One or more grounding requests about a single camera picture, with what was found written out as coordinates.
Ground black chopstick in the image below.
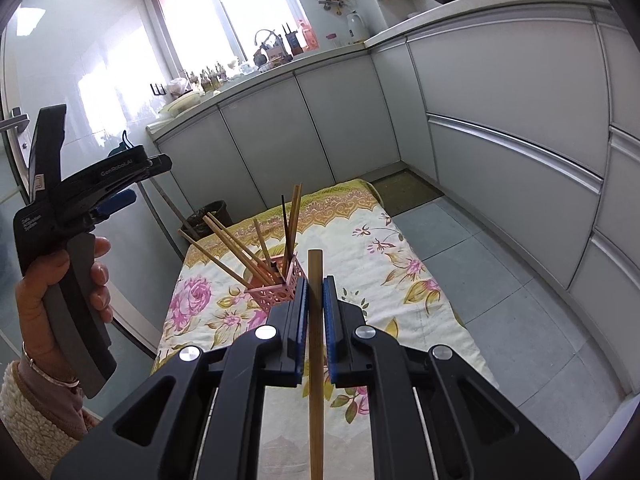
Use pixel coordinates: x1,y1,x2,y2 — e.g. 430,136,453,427
281,194,291,278

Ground fleece sleeve forearm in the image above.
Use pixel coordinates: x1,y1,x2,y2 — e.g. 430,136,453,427
1,359,100,479

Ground kitchen cabinets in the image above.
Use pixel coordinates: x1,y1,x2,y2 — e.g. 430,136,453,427
152,0,639,390

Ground person left hand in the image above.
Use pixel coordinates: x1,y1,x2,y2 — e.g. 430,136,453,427
15,236,113,382

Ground mop with blue clip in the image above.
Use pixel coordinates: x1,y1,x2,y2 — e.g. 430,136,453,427
108,130,200,240

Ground black trash bin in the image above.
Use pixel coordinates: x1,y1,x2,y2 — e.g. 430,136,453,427
182,200,232,240

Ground floral tablecloth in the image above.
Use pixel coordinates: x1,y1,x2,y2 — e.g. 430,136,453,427
150,178,499,480

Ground pink perforated utensil holder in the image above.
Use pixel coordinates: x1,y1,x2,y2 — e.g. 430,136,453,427
246,255,305,313

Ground window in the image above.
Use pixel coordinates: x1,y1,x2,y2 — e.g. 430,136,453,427
145,0,310,75

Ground white kettle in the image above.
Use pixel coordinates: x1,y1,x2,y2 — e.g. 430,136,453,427
346,11,370,44

